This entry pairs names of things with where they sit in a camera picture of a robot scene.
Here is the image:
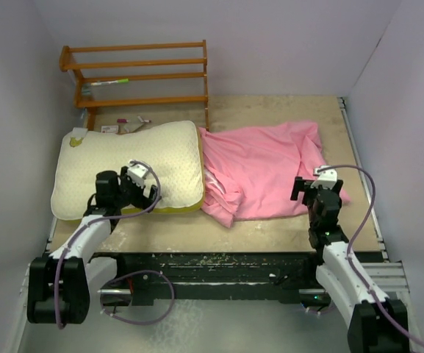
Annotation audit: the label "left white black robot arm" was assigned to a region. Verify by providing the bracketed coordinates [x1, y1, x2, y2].
[26, 160, 161, 329]

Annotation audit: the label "small white card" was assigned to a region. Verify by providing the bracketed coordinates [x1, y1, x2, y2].
[101, 125, 119, 134]

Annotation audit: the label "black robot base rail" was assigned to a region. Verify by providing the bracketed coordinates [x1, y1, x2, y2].
[98, 252, 331, 310]

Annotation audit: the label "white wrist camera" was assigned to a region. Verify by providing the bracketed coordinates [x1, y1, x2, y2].
[310, 165, 338, 190]
[126, 160, 151, 188]

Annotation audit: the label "green marker pen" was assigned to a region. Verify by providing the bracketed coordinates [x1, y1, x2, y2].
[90, 78, 129, 87]

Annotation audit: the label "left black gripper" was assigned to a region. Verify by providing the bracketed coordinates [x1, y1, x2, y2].
[113, 167, 159, 213]

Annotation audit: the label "orange wooden rack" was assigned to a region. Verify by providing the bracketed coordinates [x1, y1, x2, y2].
[58, 40, 210, 131]

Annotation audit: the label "yellow white pillow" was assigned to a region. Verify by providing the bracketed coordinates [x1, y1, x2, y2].
[49, 120, 206, 222]

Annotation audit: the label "pink pillowcase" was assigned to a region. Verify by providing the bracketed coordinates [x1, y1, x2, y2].
[197, 119, 352, 229]

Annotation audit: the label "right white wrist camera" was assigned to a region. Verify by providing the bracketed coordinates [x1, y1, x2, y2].
[310, 165, 338, 190]

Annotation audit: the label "small white clip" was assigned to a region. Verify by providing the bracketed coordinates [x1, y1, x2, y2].
[137, 115, 152, 124]

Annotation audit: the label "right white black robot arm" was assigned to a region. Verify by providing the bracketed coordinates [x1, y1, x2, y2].
[290, 171, 410, 352]

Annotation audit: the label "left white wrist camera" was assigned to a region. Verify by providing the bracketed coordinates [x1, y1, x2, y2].
[126, 160, 151, 188]

